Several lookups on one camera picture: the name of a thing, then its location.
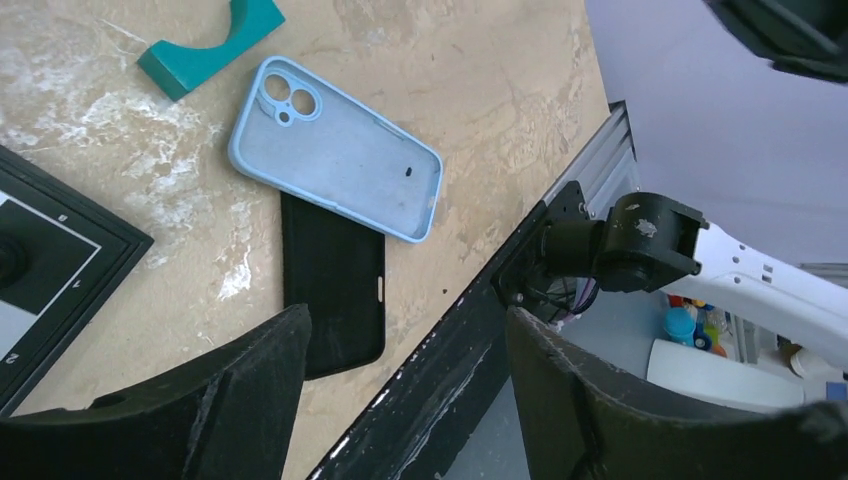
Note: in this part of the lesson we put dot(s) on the aluminium frame rail front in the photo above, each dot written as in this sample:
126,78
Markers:
606,167

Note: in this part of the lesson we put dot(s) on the white plastic container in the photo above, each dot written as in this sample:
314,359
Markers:
720,381

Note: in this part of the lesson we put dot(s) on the black white chessboard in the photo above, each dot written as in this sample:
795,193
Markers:
62,257

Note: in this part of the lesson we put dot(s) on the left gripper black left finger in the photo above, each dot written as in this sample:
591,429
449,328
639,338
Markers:
227,414

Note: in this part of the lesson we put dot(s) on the teal bottle cap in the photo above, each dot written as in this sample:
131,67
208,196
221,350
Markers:
680,326

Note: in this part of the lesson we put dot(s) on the teal arch block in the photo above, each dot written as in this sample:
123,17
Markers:
178,70

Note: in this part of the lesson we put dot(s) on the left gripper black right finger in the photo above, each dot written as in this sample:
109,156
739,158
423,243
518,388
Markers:
584,418

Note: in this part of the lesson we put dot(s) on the light blue cased phone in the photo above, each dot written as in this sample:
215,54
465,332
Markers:
303,136

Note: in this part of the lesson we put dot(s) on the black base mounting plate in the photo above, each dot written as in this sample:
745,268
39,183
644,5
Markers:
422,417

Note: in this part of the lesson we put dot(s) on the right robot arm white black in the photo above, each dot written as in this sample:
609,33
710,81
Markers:
649,242

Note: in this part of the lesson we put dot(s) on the black phone case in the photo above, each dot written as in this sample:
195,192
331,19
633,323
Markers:
336,268

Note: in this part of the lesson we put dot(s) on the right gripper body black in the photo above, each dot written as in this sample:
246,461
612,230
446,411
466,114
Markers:
806,38

